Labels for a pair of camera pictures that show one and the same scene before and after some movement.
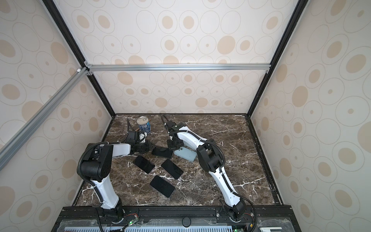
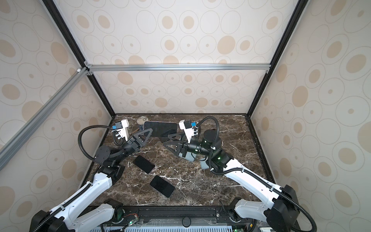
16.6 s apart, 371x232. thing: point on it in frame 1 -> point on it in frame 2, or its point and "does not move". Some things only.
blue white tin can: (144, 125) does not move
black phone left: (143, 164) does not move
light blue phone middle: (186, 153) does not move
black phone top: (163, 152) -> (161, 129)
